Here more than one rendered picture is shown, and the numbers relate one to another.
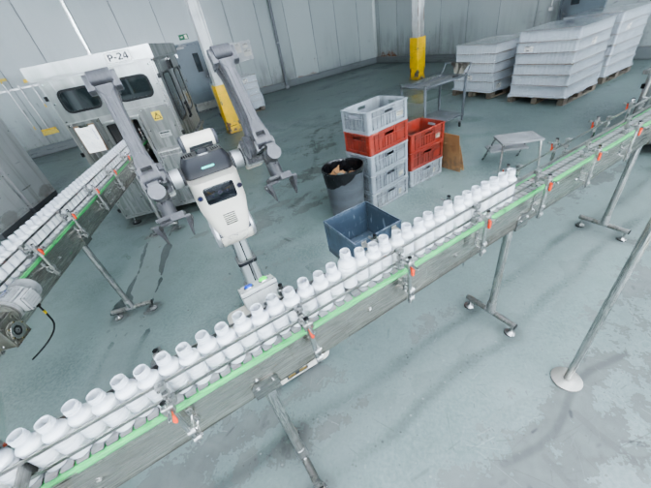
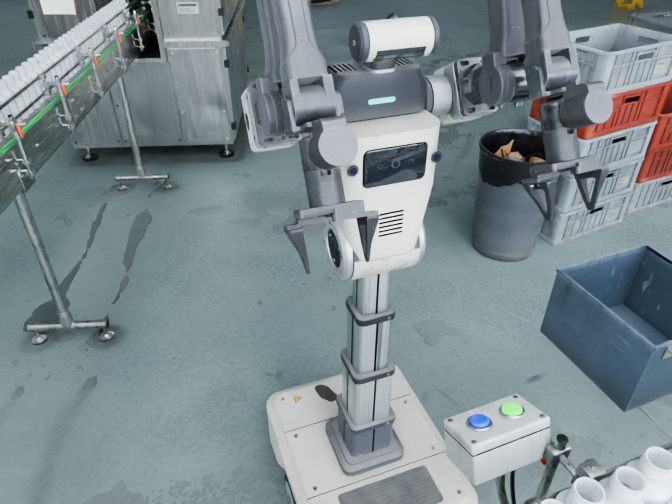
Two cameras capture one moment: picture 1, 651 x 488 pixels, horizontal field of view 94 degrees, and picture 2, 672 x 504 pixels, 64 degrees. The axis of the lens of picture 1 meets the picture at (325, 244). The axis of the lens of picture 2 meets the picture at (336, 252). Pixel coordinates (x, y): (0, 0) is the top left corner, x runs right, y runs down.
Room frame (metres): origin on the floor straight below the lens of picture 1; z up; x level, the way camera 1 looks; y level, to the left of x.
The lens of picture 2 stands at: (0.34, 0.50, 1.79)
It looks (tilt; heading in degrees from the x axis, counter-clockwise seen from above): 35 degrees down; 3
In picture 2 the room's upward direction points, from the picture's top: straight up
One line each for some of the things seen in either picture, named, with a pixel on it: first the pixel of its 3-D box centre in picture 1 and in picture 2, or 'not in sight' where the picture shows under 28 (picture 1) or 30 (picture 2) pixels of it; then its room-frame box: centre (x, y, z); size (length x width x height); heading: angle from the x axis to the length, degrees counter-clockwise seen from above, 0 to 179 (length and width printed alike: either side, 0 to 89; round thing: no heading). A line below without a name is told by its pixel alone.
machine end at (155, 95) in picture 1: (150, 133); (152, 1); (4.78, 2.17, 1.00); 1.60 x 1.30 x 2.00; 7
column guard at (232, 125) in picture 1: (227, 108); not in sight; (8.40, 1.73, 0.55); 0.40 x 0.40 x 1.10; 25
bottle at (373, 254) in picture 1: (373, 260); not in sight; (0.90, -0.17, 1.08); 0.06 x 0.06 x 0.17
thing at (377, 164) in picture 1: (377, 154); (587, 137); (3.34, -0.79, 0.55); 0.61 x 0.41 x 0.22; 122
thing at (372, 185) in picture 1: (378, 172); (577, 171); (3.34, -0.79, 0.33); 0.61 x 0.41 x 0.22; 121
